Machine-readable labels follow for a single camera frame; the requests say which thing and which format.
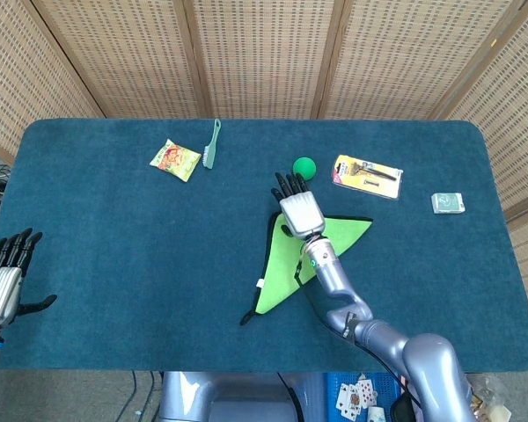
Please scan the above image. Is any blue carpet table mat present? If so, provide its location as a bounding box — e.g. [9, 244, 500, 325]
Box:
[0, 117, 528, 374]

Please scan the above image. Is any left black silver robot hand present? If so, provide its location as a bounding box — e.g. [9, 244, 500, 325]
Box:
[0, 228, 57, 329]

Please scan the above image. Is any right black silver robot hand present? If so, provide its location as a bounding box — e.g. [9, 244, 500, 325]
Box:
[270, 171, 326, 238]

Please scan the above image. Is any yellow snack packet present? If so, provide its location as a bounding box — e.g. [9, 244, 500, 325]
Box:
[149, 138, 202, 182]

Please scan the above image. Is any clear plastic bag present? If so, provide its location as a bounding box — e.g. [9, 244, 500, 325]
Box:
[466, 373, 512, 422]

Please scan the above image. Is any blue plastic crate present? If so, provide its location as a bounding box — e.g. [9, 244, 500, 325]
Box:
[324, 372, 404, 422]

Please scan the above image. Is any green ball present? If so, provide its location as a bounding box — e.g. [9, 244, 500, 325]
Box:
[292, 156, 318, 181]

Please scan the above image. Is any black cable under table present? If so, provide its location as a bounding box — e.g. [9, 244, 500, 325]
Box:
[114, 371, 159, 422]

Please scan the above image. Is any spread playing cards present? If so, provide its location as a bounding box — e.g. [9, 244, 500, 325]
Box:
[335, 373, 377, 418]

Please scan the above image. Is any bamboo folding screen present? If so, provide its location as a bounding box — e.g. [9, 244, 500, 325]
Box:
[0, 0, 528, 309]

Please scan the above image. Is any razor blister pack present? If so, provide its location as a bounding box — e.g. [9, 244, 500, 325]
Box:
[332, 154, 404, 202]

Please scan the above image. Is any silver robot torso base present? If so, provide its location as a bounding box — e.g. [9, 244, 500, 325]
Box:
[158, 371, 326, 422]

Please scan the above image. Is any small green white card box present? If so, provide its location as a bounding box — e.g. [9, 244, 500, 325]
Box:
[430, 192, 465, 215]

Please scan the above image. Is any grey green microfibre cloth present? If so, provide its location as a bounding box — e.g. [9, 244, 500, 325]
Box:
[239, 211, 374, 326]

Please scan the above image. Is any light green cleaning brush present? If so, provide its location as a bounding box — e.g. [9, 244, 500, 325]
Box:
[201, 118, 223, 170]

